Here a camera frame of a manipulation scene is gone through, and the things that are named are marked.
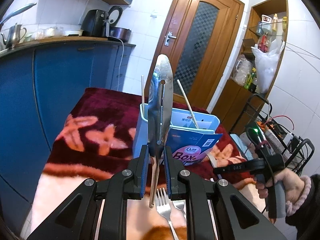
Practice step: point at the right wooden chopstick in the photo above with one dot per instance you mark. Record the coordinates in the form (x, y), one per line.
(188, 104)

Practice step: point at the wooden chopstick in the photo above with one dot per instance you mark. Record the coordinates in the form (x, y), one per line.
(142, 90)
(188, 104)

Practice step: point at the red floral blanket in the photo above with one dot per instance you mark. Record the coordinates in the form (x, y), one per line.
(96, 142)

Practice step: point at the blue printed cardboard box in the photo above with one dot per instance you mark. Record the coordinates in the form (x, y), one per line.
(190, 145)

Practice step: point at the blue lower kitchen cabinets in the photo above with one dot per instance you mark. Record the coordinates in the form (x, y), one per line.
(40, 85)

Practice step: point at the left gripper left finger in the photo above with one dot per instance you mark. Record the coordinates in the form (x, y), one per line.
(139, 168)

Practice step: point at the left wooden chopstick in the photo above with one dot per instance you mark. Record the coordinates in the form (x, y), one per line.
(142, 90)

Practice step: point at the silver fork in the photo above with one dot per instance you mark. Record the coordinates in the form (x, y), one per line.
(163, 207)

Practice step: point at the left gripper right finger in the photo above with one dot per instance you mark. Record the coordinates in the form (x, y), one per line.
(175, 188)

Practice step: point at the white plastic bag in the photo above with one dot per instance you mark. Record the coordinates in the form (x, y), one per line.
(266, 64)

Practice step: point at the steel kettle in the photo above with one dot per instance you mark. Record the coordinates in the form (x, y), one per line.
(15, 34)

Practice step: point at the black air fryer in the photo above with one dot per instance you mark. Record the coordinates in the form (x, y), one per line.
(94, 23)

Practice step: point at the right hand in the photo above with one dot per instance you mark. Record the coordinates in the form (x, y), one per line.
(300, 197)

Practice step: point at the black wire cart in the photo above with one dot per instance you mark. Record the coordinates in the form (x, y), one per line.
(296, 151)

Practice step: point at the wooden door with glass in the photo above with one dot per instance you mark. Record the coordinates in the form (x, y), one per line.
(198, 37)

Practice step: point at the wooden shelf niche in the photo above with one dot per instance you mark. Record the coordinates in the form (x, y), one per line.
(267, 21)

